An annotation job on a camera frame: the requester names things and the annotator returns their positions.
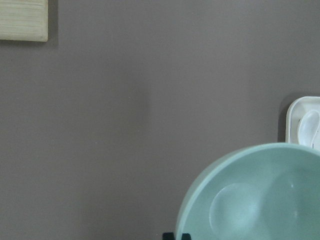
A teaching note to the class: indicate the white ceramic spoon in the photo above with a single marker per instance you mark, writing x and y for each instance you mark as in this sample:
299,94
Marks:
308,127

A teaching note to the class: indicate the green bowl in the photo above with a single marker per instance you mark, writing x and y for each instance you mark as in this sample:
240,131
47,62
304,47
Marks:
264,192

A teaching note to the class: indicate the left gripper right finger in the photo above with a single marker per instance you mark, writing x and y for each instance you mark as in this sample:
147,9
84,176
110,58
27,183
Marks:
186,236

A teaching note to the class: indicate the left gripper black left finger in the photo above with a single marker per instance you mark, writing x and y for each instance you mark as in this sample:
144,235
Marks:
168,236

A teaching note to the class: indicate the beige serving tray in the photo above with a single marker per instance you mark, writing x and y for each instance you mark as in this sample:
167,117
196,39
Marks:
295,112

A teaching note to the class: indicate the wooden cutting board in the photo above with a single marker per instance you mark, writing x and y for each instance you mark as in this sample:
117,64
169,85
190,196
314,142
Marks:
24,20

